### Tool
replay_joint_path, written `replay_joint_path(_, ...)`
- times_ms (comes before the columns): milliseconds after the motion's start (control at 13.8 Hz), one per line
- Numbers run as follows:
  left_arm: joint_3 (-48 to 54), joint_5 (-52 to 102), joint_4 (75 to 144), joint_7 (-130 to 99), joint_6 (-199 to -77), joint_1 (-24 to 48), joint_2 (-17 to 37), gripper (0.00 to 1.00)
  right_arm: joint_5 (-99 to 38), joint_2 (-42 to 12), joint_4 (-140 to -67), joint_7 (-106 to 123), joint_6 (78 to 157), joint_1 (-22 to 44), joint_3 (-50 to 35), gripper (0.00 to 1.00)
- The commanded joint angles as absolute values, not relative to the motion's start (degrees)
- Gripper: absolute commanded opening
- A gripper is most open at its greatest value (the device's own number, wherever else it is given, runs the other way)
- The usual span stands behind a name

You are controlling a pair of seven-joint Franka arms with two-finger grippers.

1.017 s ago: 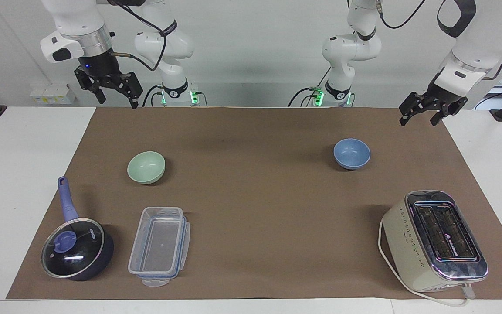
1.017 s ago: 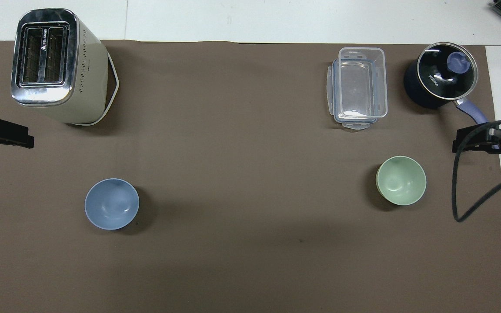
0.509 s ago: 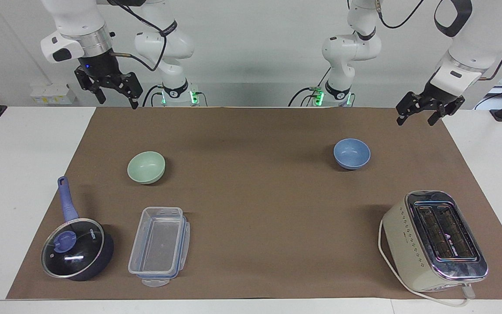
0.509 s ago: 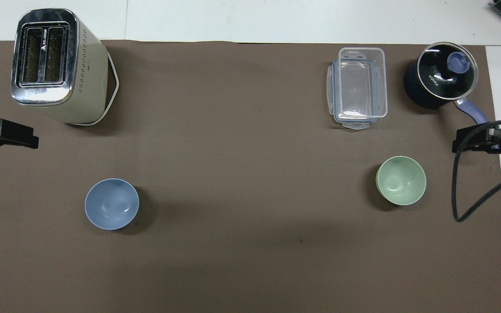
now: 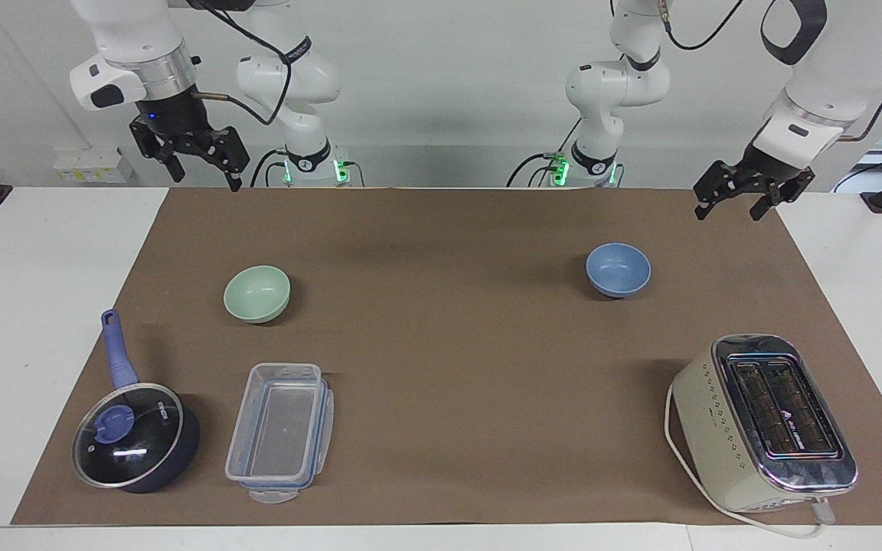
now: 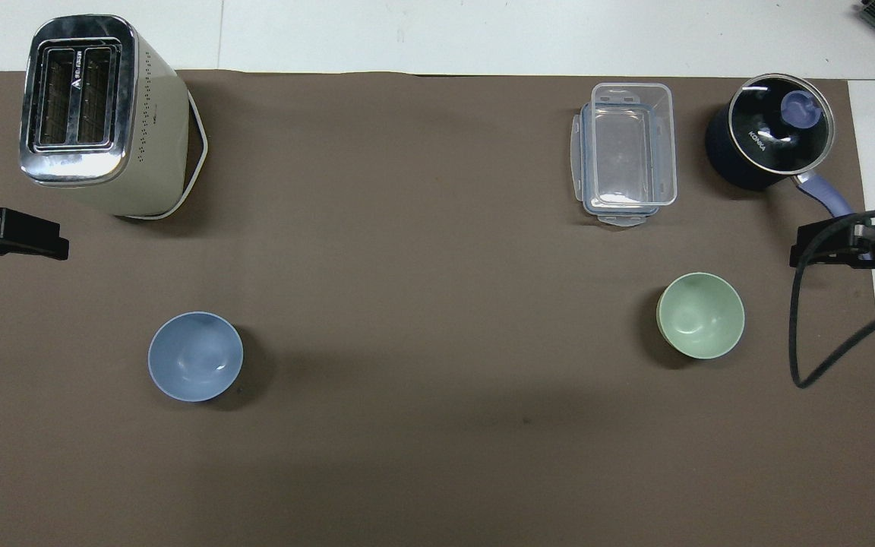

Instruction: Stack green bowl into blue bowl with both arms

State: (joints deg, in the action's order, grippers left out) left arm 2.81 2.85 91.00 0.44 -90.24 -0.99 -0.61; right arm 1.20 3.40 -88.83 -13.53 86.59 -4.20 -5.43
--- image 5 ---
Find cream toaster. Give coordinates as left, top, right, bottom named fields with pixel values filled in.
left=671, top=334, right=859, bottom=514

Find clear plastic food container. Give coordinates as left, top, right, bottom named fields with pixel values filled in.
left=225, top=378, right=335, bottom=505

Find dark blue saucepan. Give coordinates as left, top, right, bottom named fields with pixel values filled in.
left=72, top=309, right=201, bottom=494

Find glass lid with blue knob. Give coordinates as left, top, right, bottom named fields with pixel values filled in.
left=72, top=383, right=184, bottom=488

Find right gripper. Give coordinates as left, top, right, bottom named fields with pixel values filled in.
left=129, top=86, right=251, bottom=193

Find green bowl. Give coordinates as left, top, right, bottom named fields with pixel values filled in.
left=224, top=265, right=292, bottom=324

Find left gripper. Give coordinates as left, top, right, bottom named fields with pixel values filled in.
left=693, top=143, right=816, bottom=222

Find white wall socket box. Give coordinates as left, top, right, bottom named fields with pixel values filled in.
left=53, top=148, right=134, bottom=184

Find blue bowl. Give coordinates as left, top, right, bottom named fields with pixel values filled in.
left=585, top=243, right=652, bottom=299

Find white toaster cord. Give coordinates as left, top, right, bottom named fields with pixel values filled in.
left=665, top=383, right=838, bottom=540

